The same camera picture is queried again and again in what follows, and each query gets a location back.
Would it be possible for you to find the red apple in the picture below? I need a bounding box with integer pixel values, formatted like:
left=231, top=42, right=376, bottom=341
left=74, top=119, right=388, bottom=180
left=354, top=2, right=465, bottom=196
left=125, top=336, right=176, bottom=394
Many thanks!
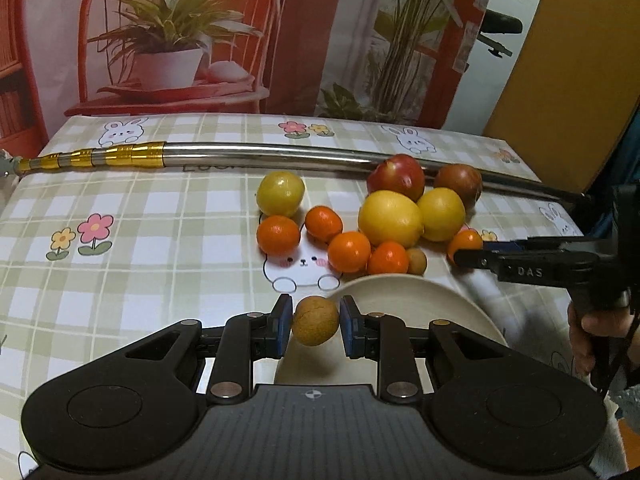
left=366, top=154, right=426, bottom=202

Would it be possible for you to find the black metal stand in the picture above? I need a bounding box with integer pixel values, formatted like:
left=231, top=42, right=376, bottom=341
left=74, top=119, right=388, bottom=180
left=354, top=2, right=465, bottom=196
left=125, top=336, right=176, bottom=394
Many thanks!
left=477, top=9, right=523, bottom=58

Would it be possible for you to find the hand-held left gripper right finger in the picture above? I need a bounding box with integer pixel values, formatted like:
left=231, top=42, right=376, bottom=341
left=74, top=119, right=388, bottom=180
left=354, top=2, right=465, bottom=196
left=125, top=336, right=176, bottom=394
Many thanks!
left=340, top=295, right=506, bottom=406

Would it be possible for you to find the checked bunny print tablecloth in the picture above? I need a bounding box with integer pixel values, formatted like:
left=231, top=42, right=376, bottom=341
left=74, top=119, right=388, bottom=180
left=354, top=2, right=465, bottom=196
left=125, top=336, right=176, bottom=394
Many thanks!
left=0, top=112, right=631, bottom=480

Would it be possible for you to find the metal pole with gold end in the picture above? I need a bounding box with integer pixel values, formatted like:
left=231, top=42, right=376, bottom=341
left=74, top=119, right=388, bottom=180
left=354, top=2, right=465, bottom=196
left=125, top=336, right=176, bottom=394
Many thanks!
left=0, top=141, right=591, bottom=206

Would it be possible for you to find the yellow-green plum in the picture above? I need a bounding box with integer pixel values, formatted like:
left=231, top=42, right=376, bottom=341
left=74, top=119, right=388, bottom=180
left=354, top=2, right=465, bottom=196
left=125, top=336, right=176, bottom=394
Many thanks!
left=256, top=171, right=306, bottom=218

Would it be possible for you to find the printed backdrop cloth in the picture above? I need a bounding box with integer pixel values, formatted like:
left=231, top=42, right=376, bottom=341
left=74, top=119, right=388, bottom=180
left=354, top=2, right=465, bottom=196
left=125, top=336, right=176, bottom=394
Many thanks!
left=0, top=0, right=503, bottom=128

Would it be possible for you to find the orange tangerine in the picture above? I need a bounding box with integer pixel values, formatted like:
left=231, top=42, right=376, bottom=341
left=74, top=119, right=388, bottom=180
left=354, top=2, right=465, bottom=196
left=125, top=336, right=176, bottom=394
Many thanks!
left=367, top=241, right=410, bottom=276
left=256, top=215, right=301, bottom=256
left=327, top=230, right=373, bottom=274
left=304, top=206, right=344, bottom=243
left=446, top=229, right=484, bottom=265

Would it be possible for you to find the cream round plate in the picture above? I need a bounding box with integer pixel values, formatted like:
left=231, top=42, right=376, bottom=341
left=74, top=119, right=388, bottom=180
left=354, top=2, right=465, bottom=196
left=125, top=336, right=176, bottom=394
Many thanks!
left=272, top=274, right=510, bottom=386

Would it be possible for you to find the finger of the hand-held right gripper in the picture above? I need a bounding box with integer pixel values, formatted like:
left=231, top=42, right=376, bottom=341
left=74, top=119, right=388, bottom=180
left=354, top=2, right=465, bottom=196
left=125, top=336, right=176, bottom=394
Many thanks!
left=452, top=249, right=503, bottom=275
left=481, top=238, right=567, bottom=256

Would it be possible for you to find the small yellow lemon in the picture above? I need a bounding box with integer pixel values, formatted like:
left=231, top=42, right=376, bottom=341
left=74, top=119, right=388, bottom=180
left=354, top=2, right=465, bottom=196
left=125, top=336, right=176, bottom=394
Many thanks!
left=416, top=187, right=467, bottom=243

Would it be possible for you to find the person's right hand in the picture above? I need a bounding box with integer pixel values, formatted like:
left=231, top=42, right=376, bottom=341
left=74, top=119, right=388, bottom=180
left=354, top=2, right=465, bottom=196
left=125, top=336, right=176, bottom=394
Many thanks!
left=567, top=309, right=640, bottom=387

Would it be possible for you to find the dark red-brown round fruit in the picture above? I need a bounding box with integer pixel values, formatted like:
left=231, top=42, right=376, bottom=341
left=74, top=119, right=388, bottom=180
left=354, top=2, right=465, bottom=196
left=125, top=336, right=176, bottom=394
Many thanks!
left=434, top=164, right=483, bottom=209

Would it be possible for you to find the large yellow lemon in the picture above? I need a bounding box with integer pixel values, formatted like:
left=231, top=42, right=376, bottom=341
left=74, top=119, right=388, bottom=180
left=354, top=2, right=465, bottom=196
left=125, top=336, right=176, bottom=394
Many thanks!
left=358, top=190, right=425, bottom=248

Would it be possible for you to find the brown wooden door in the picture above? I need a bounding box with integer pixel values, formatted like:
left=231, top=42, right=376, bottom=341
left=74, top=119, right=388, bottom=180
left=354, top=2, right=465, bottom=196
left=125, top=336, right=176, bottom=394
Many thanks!
left=482, top=0, right=640, bottom=181

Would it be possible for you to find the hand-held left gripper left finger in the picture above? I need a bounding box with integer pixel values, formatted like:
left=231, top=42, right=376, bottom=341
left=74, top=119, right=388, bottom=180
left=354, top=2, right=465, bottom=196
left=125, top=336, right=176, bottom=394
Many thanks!
left=125, top=294, right=294, bottom=406

